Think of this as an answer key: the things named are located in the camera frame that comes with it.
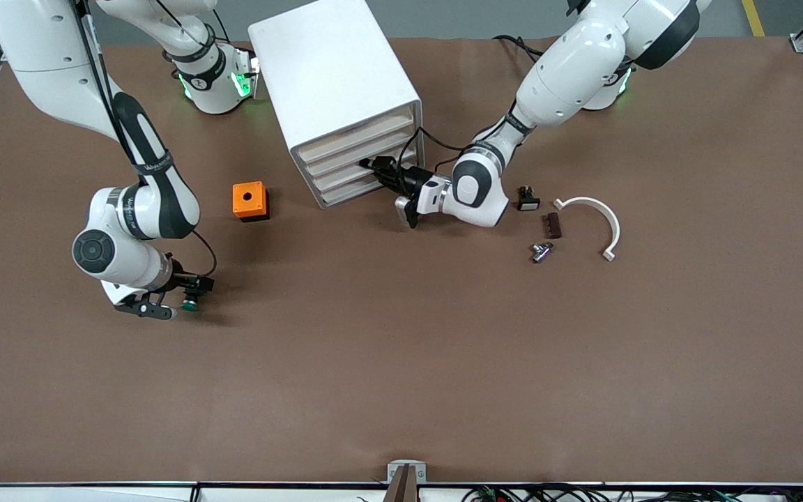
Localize orange button box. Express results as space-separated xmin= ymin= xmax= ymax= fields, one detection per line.
xmin=232 ymin=181 xmax=270 ymax=222

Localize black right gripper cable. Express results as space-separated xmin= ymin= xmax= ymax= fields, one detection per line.
xmin=75 ymin=0 xmax=218 ymax=281

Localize black left arm base cable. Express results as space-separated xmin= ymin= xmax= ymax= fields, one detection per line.
xmin=492 ymin=33 xmax=550 ymax=65

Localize white curved plastic bracket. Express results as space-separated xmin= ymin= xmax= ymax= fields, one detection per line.
xmin=553 ymin=197 xmax=622 ymax=262

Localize white table edge rail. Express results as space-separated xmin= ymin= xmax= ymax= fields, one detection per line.
xmin=0 ymin=482 xmax=803 ymax=502

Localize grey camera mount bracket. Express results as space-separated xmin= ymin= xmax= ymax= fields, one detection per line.
xmin=386 ymin=460 xmax=427 ymax=502

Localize black cable bundle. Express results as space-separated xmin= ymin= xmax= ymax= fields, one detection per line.
xmin=461 ymin=483 xmax=803 ymax=502

